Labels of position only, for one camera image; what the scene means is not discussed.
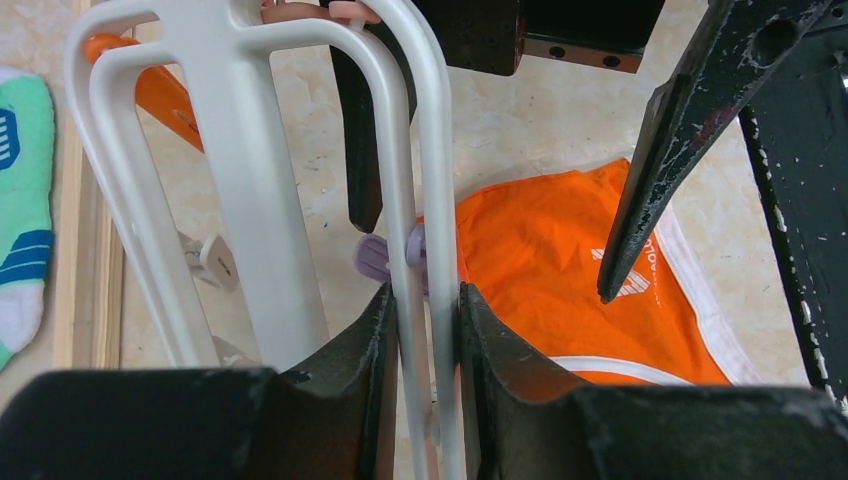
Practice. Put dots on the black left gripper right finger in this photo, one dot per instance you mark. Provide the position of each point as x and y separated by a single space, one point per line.
525 417

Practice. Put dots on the wooden drying rack frame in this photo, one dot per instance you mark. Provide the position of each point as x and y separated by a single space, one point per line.
90 268

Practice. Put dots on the green blue patterned sock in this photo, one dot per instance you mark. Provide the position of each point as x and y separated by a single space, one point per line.
28 134

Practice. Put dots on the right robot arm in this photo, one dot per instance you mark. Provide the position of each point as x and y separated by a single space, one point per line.
778 67

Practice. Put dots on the orange underwear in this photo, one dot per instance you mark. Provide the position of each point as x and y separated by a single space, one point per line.
533 248

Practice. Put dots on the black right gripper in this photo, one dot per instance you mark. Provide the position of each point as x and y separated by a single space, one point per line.
735 48

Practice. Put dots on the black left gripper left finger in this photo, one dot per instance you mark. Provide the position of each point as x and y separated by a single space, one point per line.
332 416

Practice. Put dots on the white multi-clip hanger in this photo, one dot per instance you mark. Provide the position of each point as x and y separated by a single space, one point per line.
223 49

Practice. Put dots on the white clothes peg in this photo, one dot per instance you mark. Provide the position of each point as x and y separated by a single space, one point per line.
210 261

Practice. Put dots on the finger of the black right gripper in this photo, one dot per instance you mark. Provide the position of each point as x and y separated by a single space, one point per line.
364 197

